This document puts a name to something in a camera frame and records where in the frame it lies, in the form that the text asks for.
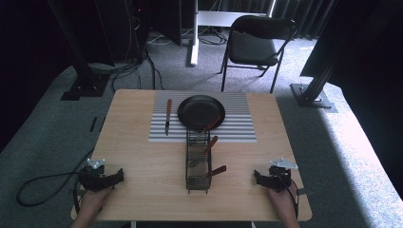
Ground black metal stand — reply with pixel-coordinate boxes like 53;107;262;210
47;0;111;102
290;47;338;114

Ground wooden-handled spoon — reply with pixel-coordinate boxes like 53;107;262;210
189;135;220;168

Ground grey striped placemat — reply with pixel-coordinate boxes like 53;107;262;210
148;90;258;143

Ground white desk frame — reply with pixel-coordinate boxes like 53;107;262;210
189;0;276;67

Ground bundle of floor cables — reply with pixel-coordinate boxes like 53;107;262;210
88;28;229;93

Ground black folding chair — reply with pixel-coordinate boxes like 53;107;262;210
220;14;297;94

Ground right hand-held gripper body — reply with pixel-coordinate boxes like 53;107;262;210
267;158;299;193

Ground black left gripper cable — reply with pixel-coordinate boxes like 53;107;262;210
15;169;96;208

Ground wooden-handled fork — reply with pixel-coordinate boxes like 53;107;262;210
193;114;223;138

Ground wooden-handled utensil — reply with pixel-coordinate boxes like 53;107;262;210
204;164;228;179

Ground person's left hand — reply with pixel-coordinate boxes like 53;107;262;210
78;185;114;218

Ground wooden-handled table knife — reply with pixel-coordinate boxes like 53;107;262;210
163;98;173;137

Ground black round plate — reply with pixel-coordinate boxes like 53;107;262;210
177;94;226;131

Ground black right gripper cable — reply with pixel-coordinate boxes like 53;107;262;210
283;177;300;220

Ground black wire cutlery rack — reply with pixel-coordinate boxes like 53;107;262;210
184;127;213;195

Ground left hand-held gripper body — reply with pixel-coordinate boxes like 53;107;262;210
78;158;110;193

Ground dark curtain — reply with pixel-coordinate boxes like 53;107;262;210
272;0;403;198

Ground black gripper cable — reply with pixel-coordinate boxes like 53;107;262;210
15;169;96;208
283;177;300;220

